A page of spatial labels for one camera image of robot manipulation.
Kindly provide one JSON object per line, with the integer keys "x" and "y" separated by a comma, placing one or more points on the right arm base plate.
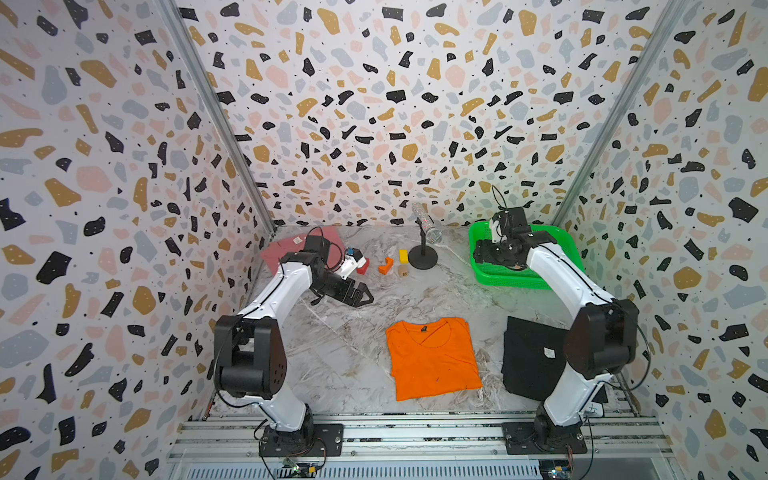
{"x": 528, "y": 438}

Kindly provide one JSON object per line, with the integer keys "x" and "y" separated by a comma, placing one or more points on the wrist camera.
{"x": 508, "y": 223}
{"x": 353, "y": 258}

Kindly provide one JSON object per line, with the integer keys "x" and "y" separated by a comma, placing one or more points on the green plastic basket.
{"x": 560, "y": 258}

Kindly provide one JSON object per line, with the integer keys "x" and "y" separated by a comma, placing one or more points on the pink folded t-shirt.
{"x": 273, "y": 252}

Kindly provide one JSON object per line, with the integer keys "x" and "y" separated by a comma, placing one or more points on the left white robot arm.
{"x": 249, "y": 355}

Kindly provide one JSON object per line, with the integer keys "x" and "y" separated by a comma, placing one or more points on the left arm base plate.
{"x": 300, "y": 441}

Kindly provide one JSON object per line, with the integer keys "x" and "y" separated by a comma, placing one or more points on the black t-shirt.
{"x": 535, "y": 358}

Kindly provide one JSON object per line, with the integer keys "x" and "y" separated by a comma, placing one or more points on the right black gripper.
{"x": 482, "y": 252}

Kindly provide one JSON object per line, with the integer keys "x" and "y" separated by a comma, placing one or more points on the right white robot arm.
{"x": 618, "y": 319}

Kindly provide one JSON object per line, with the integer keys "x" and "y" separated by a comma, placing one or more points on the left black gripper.
{"x": 354, "y": 300}

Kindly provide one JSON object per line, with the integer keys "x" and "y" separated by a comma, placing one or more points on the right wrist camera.
{"x": 508, "y": 223}

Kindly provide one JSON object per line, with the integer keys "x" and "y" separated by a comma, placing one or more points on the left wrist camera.
{"x": 353, "y": 258}

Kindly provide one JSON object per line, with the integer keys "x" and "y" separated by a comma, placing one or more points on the red toy block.
{"x": 361, "y": 270}

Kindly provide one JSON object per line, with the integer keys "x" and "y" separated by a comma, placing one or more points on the orange t-shirt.
{"x": 432, "y": 359}

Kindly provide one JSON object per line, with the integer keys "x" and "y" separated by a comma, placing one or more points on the black stand with clear tube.
{"x": 424, "y": 256}

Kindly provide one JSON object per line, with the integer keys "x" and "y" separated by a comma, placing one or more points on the aluminium rail frame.
{"x": 424, "y": 446}

